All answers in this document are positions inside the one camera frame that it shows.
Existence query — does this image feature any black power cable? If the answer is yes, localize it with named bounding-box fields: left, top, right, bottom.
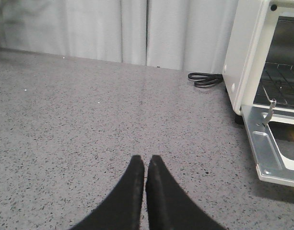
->
left=188, top=72, right=223, bottom=88

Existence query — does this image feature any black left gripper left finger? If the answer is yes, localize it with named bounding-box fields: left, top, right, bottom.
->
left=72, top=155, right=144, bottom=230

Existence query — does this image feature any white Toshiba toaster oven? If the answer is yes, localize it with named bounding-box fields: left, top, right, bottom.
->
left=223, top=0, right=294, bottom=125

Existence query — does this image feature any oven glass door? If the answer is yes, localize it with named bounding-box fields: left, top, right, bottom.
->
left=241, top=105, right=294, bottom=187

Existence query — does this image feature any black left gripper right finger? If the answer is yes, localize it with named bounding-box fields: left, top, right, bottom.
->
left=146, top=155, right=224, bottom=230

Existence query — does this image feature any grey curtain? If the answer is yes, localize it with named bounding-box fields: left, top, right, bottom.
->
left=0, top=0, right=237, bottom=73

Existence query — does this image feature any wire oven rack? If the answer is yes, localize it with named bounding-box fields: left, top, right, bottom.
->
left=254, top=62, right=294, bottom=109

